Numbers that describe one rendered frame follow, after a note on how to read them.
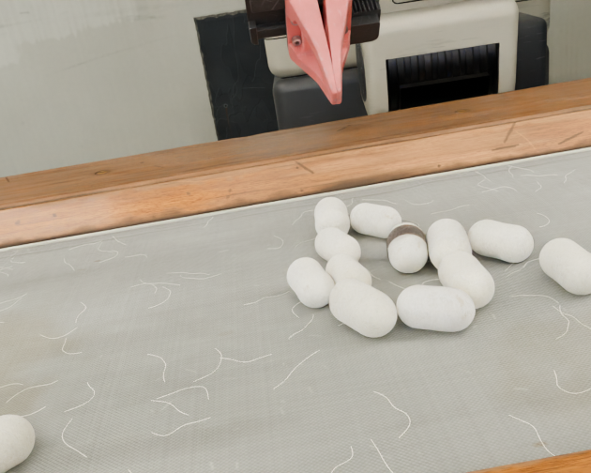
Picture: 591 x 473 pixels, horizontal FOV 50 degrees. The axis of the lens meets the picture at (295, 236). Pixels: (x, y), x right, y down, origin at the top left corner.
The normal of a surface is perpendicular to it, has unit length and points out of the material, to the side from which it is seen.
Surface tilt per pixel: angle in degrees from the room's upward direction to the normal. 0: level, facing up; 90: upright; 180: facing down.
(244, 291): 0
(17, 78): 90
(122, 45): 90
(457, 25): 98
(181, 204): 45
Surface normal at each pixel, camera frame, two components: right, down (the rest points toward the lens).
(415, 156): -0.04, -0.36
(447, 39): 0.03, 0.53
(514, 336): -0.14, -0.90
